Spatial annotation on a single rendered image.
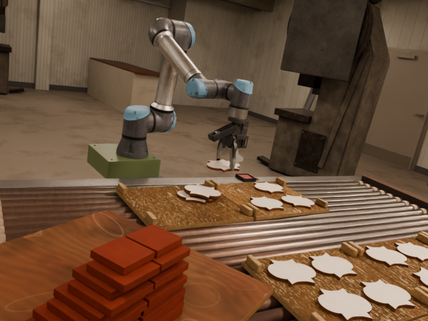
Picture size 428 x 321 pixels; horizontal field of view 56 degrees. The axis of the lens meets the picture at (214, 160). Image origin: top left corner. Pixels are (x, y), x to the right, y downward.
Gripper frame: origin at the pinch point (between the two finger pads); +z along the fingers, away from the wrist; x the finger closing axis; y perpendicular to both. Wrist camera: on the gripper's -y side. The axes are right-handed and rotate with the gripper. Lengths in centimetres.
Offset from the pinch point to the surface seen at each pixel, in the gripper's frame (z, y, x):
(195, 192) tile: 9.0, -15.0, -6.5
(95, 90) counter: 87, 186, 822
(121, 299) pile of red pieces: -8, -74, -85
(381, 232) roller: 13, 51, -45
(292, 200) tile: 10.3, 28.2, -15.2
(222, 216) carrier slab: 12.2, -12.2, -22.6
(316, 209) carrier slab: 11.3, 35.1, -23.2
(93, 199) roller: 15, -51, 3
